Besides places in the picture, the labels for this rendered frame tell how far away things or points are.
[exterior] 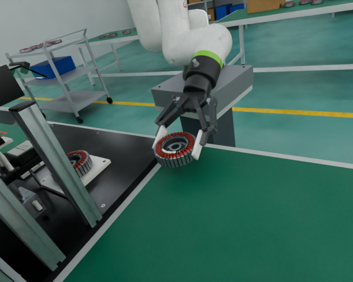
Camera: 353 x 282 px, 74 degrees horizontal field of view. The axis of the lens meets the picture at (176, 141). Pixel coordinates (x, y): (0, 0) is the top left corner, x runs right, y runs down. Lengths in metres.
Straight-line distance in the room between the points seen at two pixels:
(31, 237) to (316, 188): 0.54
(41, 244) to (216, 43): 0.62
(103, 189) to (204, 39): 0.49
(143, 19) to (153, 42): 0.09
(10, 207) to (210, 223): 0.35
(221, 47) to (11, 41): 6.05
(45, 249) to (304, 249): 0.45
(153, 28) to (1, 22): 5.70
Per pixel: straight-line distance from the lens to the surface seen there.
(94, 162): 0.73
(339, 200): 0.56
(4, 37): 6.51
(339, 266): 0.48
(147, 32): 1.01
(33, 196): 0.66
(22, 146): 0.66
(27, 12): 6.85
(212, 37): 0.72
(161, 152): 0.58
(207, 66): 0.66
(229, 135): 1.17
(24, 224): 0.48
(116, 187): 0.62
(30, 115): 0.44
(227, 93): 0.90
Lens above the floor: 1.15
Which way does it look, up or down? 32 degrees down
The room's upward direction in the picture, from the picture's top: 14 degrees counter-clockwise
